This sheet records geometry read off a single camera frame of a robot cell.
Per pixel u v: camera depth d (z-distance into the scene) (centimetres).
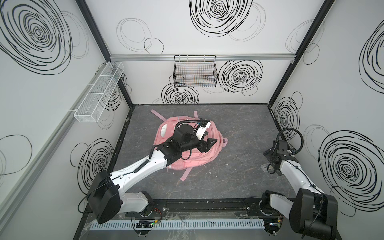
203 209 75
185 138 56
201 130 63
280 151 67
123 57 89
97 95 72
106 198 39
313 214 43
